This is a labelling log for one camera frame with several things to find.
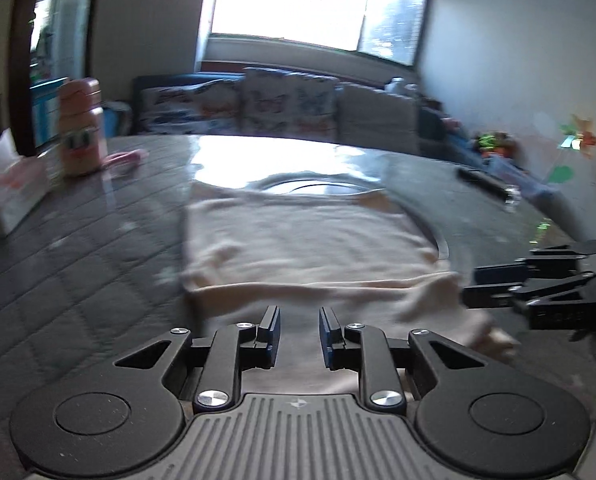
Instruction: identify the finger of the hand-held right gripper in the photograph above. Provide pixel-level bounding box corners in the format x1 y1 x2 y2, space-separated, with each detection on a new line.
461 271 596 331
473 239 596 287

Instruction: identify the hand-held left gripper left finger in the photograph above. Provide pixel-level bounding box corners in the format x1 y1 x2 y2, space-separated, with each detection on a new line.
112 305 282 412

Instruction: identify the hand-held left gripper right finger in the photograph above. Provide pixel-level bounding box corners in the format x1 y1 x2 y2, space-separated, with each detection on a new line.
318 307 485 414

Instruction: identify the beige shirt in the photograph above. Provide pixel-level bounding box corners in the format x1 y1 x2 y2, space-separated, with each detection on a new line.
178 180 522 397

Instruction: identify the black remote control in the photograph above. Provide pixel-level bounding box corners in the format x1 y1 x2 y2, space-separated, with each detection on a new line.
456 167 522 206

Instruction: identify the green toy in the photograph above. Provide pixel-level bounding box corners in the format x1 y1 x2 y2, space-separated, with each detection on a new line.
470 130 520 159

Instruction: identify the glass turntable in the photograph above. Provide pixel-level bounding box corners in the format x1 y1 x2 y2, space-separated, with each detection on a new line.
248 170 452 262

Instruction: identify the colourful pinwheel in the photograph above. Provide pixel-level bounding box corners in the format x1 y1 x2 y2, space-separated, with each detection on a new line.
543 114 596 187

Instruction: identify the plain grey cushion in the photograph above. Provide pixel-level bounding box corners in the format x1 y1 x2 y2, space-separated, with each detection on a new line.
335 82 421 154

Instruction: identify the butterfly print cushion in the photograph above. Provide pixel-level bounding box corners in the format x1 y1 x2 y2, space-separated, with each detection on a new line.
240 67 339 142
140 80 242 136

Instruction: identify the dark blue sofa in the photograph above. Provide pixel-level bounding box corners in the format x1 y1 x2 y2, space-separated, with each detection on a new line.
131 66 475 159

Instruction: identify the pink bottle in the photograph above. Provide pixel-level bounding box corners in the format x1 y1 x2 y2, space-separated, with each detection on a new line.
58 77 110 177

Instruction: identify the white tissue box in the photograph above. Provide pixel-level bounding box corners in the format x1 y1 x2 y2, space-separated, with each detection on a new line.
0 127 49 237

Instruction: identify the blue cabinet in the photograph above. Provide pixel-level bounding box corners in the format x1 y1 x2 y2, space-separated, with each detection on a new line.
30 77 69 149

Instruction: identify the window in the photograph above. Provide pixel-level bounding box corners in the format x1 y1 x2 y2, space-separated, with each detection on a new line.
209 0 432 67

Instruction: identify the pink strap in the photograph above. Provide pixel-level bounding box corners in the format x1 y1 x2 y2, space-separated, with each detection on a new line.
102 148 146 169

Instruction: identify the dark wooden door frame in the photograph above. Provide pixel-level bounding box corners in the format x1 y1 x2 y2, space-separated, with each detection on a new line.
10 0 104 159

